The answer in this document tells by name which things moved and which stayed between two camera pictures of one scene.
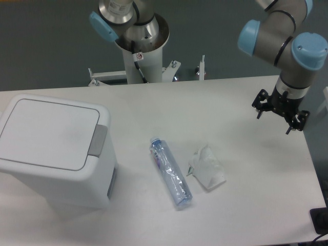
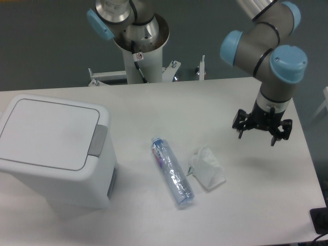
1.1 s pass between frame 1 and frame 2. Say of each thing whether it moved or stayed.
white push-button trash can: stayed
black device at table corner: stayed
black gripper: moved
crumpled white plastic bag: stayed
